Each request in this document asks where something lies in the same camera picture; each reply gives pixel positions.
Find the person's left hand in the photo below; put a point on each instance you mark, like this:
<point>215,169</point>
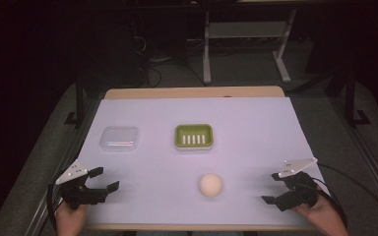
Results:
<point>70,221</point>

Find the aluminium frame rail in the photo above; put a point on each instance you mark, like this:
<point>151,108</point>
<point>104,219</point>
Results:
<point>364,154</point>
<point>62,170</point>

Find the black metal stand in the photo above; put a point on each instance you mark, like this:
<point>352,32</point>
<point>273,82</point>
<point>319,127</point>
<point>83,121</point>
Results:
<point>350,105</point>
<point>78,105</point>

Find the round cream soap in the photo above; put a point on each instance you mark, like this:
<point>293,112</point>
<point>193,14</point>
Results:
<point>211,185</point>

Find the clear plastic lid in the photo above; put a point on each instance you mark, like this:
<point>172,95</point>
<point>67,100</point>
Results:
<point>119,138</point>

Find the white metal desk frame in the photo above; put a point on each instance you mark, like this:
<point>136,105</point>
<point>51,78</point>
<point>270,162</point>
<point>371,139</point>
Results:
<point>246,30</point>

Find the green soap dish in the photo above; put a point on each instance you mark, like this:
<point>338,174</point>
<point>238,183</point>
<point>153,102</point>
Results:
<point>193,136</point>

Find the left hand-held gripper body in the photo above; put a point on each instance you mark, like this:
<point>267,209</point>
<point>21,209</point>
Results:
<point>78,195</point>

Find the person's right hand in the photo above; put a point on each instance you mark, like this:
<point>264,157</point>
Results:
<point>326,219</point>

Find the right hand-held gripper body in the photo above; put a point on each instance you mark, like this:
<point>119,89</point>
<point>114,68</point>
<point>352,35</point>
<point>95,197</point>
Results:
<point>300,193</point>

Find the white table mat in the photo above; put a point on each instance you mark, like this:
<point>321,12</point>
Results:
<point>242,147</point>

